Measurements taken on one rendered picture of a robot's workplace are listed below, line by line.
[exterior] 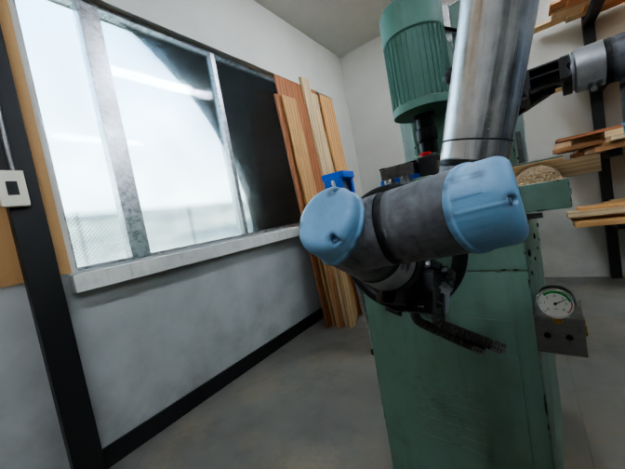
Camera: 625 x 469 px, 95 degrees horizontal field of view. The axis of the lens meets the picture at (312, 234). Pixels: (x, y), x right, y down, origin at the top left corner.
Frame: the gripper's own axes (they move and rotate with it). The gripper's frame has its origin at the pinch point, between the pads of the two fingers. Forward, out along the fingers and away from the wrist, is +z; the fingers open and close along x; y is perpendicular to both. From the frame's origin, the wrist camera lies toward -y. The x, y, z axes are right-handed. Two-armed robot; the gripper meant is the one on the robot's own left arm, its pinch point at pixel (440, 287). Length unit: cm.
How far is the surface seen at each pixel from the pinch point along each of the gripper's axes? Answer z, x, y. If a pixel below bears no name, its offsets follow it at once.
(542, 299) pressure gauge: 19.6, 13.5, -2.8
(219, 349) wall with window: 54, -145, 27
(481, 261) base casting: 21.2, 2.5, -12.0
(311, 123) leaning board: 81, -140, -168
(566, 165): 24.3, 20.5, -36.2
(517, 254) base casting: 20.6, 9.8, -12.9
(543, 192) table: 13.7, 15.9, -24.0
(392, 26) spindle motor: -7, -12, -73
